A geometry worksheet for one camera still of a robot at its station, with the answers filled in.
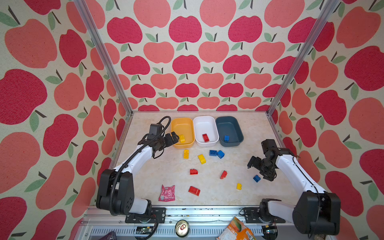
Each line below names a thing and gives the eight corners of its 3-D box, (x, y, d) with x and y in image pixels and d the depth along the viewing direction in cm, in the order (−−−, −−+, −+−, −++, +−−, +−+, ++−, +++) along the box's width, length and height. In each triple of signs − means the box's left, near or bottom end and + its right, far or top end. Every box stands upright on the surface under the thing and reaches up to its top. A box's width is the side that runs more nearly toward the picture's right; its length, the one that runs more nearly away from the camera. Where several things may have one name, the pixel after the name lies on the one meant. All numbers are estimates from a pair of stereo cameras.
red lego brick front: (187, 192, 84) (187, 190, 82) (190, 186, 86) (190, 185, 84) (198, 197, 82) (198, 195, 81) (200, 191, 84) (200, 190, 83)
